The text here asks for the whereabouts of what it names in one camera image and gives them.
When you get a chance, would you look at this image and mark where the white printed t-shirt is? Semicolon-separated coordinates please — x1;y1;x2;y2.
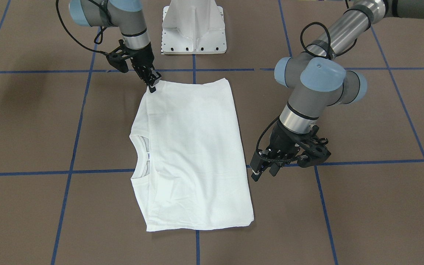
130;78;254;233

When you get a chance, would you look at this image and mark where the white camera post with base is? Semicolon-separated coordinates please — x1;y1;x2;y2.
161;0;227;55

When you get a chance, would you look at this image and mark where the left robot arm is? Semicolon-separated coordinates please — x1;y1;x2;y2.
250;0;424;181

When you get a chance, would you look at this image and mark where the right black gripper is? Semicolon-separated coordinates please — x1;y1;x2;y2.
106;40;162;93

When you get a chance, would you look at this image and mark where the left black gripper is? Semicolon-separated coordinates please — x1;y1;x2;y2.
250;120;331;182

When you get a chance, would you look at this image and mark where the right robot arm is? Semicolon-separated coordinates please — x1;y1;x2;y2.
69;0;161;93

